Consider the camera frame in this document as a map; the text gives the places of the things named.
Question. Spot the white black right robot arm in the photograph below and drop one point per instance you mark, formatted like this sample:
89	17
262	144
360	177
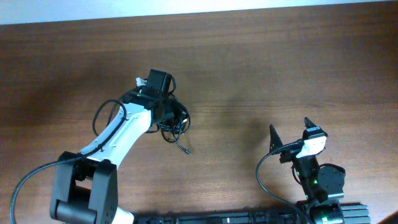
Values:
321	183

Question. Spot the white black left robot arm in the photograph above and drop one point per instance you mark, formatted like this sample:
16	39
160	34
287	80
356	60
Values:
85	189

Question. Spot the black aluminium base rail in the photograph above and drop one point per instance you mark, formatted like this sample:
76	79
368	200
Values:
248	216

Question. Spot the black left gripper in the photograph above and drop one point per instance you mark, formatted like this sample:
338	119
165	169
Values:
163	98

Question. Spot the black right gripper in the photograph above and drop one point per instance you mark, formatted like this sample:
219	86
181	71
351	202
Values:
289	154

